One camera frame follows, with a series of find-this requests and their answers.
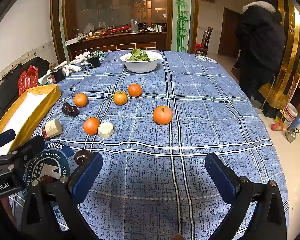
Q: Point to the clear glass pitcher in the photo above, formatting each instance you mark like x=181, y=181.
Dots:
x=134, y=25

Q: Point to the white glove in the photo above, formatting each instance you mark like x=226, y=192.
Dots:
x=71, y=68
x=81, y=57

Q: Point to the orange tangerine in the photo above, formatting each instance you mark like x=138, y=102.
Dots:
x=80, y=99
x=162, y=115
x=135, y=90
x=91, y=126

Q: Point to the yellow-edged white foam tray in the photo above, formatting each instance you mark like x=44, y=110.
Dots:
x=27, y=107

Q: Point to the green lettuce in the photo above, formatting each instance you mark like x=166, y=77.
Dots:
x=138, y=55

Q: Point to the blue plaid tablecloth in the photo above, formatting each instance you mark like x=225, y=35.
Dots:
x=177, y=142

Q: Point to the wooden framed glass partition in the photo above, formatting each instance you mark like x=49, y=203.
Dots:
x=115, y=5

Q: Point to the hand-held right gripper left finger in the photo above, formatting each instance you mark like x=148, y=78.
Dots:
x=86, y=177

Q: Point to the long red item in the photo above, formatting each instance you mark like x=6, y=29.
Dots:
x=117, y=30

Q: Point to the broom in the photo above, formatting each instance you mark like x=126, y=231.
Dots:
x=278, y=125

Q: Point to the pale sugarcane chunk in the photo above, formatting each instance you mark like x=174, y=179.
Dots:
x=105, y=130

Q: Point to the red plastic bag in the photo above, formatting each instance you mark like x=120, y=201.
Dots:
x=27, y=78

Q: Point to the black jar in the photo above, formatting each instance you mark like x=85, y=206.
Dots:
x=57, y=75

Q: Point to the brown wooden door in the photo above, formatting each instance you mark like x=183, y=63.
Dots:
x=228, y=32

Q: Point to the metal kettle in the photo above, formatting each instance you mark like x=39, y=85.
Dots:
x=292, y=134

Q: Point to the twine cube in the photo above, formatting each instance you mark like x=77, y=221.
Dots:
x=53, y=128

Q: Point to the white bucket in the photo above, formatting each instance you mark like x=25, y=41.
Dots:
x=291, y=113

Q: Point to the white bowl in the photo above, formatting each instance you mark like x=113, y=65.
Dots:
x=142, y=66

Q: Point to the mint green glove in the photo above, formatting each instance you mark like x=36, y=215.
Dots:
x=44, y=79

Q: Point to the blue bottle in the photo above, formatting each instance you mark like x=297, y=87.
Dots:
x=295, y=123

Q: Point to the white flat box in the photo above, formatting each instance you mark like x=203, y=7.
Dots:
x=73, y=41

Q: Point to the yellowish tangerine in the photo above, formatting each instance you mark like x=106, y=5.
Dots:
x=120, y=97

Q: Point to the wooden chair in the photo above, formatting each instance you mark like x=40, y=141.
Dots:
x=207, y=40

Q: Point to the black leather sofa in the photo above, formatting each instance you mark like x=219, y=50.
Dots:
x=5, y=92

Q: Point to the dark purple passion fruit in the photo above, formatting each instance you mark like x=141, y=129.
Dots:
x=73, y=111
x=80, y=156
x=65, y=108

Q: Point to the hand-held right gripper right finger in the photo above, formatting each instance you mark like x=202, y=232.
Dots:
x=221, y=177

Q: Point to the wooden cabinet counter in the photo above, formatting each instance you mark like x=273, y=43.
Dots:
x=115, y=42

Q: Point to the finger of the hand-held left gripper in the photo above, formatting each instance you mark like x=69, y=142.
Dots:
x=3, y=138
x=27, y=150

